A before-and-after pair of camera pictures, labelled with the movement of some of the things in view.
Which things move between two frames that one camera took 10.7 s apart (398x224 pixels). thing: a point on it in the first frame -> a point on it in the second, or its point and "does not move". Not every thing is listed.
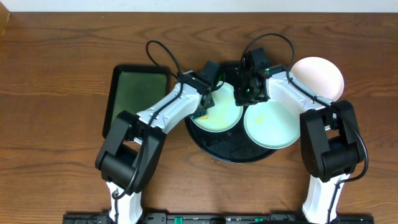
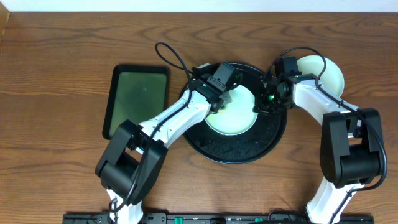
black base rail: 288,218 does not move
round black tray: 232,146 does not move
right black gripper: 245,99 -> 262,104
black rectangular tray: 133,88 does not move
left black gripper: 204,106 -> 218,104
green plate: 224,116 -> 331,79
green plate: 272,125 -> 237,117
